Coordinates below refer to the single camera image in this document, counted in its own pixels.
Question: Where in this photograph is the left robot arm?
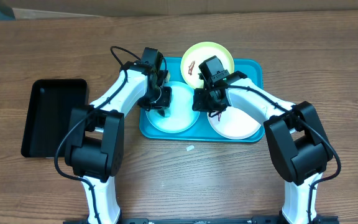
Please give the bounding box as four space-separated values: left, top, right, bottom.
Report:
56 48 172 223

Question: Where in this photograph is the white pink plate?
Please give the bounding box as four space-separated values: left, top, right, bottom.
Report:
207 106 261 140

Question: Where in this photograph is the teal plastic tray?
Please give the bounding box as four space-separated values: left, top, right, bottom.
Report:
139 57 264 142

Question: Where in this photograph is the green scrubbing sponge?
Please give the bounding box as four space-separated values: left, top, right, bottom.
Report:
157 107 171 118

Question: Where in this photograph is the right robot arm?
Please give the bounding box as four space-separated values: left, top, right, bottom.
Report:
192 56 339 223

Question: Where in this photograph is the light blue plate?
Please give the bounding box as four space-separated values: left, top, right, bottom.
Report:
146 82 200 133

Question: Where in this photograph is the yellow-green plate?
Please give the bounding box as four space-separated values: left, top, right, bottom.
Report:
180 42 234 89

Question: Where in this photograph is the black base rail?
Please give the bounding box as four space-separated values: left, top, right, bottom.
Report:
63 215 340 224

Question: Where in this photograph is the black rectangular bin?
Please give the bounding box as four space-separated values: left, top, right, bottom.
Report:
21 79 88 157

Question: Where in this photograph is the small white paper scrap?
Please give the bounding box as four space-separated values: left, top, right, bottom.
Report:
186 145 195 151

